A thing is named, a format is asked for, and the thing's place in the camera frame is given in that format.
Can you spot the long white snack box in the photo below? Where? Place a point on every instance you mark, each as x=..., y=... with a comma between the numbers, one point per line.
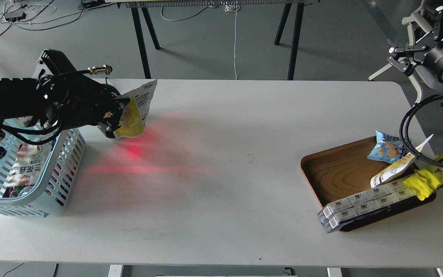
x=366, y=207

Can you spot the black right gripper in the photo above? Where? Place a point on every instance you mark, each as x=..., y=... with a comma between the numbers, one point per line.
x=407, y=58

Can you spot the black legged background table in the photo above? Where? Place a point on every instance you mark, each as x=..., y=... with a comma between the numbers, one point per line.
x=260, y=42

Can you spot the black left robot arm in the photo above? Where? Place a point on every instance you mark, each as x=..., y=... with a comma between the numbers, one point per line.
x=19, y=100

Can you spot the blue snack bag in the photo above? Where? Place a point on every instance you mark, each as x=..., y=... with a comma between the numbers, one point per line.
x=388, y=148

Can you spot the snack packets in basket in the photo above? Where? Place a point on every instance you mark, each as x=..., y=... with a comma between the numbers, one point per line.
x=26, y=169

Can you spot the light blue plastic basket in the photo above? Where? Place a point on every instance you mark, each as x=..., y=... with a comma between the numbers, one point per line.
x=52, y=191

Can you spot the yellow cartoon snack bag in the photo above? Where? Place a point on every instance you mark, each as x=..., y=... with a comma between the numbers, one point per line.
x=426, y=180

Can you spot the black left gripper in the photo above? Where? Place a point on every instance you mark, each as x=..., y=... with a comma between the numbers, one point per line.
x=72, y=99

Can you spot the black power adapter on floor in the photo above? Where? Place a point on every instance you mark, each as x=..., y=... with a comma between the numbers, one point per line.
x=14, y=16

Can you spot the brown wooden tray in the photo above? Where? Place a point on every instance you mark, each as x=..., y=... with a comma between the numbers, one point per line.
x=339, y=172

